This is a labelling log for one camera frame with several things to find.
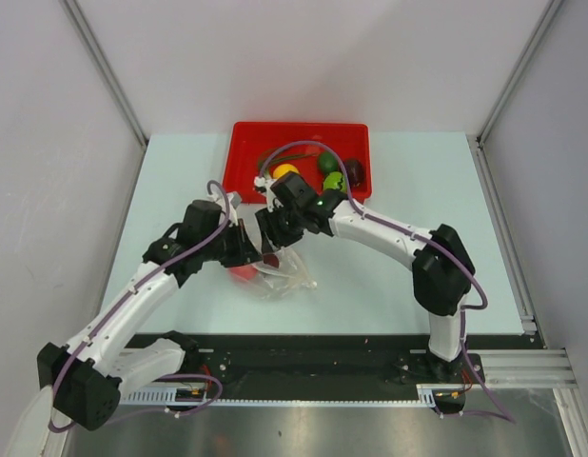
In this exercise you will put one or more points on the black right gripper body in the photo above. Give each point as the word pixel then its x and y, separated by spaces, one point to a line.
pixel 283 225

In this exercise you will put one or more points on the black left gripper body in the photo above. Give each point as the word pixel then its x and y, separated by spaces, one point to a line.
pixel 227 247

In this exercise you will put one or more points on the clear zip top bag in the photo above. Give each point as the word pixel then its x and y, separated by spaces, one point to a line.
pixel 275 283

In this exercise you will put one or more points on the yellow fake lemon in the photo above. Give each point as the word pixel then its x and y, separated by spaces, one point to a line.
pixel 283 169

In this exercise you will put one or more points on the green fake chive sprig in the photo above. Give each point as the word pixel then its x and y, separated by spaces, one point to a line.
pixel 291 154

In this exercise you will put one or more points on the green fake ball fruit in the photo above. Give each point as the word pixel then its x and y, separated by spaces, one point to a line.
pixel 335 180

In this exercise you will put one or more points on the dark green fake lime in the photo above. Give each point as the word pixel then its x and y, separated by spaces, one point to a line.
pixel 327 163

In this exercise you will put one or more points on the dark red fake fruit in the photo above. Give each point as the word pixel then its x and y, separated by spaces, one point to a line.
pixel 355 172

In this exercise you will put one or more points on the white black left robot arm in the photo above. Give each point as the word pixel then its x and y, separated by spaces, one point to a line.
pixel 85 374

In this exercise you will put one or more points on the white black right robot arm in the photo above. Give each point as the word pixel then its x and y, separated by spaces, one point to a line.
pixel 442 271

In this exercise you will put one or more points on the red fake tomato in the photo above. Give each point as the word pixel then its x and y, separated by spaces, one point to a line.
pixel 244 273

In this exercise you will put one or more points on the dark brown fake food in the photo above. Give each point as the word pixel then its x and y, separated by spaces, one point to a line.
pixel 272 260

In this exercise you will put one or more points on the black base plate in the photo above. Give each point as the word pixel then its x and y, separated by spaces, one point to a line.
pixel 305 368

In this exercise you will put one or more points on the aluminium frame post left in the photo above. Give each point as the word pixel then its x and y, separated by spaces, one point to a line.
pixel 89 40

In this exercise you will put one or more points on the aluminium frame post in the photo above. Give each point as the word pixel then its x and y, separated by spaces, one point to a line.
pixel 89 40
pixel 530 50

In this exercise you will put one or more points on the aluminium frame post right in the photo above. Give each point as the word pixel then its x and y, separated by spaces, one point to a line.
pixel 530 50

